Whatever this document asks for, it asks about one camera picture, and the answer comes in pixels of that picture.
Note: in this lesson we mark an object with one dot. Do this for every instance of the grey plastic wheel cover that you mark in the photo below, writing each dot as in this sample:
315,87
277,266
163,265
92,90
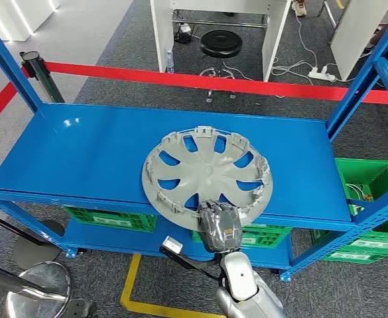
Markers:
210,173

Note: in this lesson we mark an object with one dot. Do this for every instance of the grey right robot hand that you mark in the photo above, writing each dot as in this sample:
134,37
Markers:
220,228

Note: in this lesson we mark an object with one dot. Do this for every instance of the open green plastic crate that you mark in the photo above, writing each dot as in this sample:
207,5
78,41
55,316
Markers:
363,175

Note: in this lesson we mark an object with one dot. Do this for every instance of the white display plinth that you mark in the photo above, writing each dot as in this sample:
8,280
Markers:
14,17

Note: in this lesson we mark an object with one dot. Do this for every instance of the blue metal shelf rack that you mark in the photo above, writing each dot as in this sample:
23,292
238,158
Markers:
81,153

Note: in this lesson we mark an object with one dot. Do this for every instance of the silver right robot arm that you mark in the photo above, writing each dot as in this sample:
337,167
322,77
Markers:
240,281

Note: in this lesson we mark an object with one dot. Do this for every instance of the clear water bottle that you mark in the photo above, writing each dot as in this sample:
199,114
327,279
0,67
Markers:
170,63

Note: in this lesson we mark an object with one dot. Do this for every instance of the white partition panel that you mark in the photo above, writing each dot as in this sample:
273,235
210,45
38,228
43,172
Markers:
356,35

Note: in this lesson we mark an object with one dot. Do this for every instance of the black stanchion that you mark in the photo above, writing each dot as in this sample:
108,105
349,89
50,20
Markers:
34,254

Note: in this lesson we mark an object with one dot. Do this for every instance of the black-topped stanchion post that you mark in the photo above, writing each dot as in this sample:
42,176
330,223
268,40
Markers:
44,79

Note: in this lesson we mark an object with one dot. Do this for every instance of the black round stool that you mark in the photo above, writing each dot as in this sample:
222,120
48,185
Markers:
221,43

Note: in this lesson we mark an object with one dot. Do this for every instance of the white desk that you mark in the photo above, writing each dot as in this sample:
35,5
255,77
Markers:
162,26

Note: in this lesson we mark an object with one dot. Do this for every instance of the chrome stanchion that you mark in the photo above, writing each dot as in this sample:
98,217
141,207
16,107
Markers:
41,285

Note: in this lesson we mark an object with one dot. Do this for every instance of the white power strip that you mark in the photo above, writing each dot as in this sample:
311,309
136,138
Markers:
320,75

